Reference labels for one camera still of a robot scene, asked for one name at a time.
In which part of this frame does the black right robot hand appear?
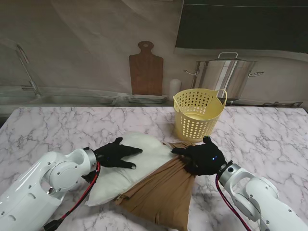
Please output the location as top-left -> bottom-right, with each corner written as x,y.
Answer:
170,135 -> 227,177

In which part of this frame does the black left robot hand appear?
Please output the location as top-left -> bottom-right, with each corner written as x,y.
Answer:
93,137 -> 143,170

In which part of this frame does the white pillow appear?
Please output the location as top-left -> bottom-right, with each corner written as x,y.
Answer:
84,131 -> 172,207

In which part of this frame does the brown pillowcase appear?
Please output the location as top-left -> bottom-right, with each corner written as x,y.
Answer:
115,141 -> 205,230

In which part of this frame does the yellow perforated laundry basket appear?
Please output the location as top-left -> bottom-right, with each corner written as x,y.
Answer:
172,88 -> 228,142

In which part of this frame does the stack of white plates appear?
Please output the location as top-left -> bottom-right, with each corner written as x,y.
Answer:
123,94 -> 169,104

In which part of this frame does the steel kitchen sink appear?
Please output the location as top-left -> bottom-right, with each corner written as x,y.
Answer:
0,92 -> 120,106

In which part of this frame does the white cylindrical candle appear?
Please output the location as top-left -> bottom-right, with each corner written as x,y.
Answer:
169,78 -> 181,97

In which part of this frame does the large steel stock pot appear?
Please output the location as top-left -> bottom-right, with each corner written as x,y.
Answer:
184,51 -> 265,100

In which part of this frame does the brown wooden cutting board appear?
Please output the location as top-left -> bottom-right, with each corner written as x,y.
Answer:
128,40 -> 164,96

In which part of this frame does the black stove grate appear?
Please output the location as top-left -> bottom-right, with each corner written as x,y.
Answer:
262,101 -> 304,108

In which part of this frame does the chrome kitchen faucet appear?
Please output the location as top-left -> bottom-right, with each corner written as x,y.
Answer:
15,44 -> 43,97

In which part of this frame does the dark range hood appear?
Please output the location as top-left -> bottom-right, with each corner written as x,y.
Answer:
175,0 -> 308,53

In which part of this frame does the red black right arm cable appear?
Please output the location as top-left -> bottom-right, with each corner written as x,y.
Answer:
215,177 -> 252,231

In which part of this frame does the red black arm cable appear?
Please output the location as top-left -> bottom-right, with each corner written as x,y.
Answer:
215,177 -> 252,231
43,162 -> 102,231

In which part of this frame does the red black left arm cable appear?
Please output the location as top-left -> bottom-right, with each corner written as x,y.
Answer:
43,162 -> 102,231

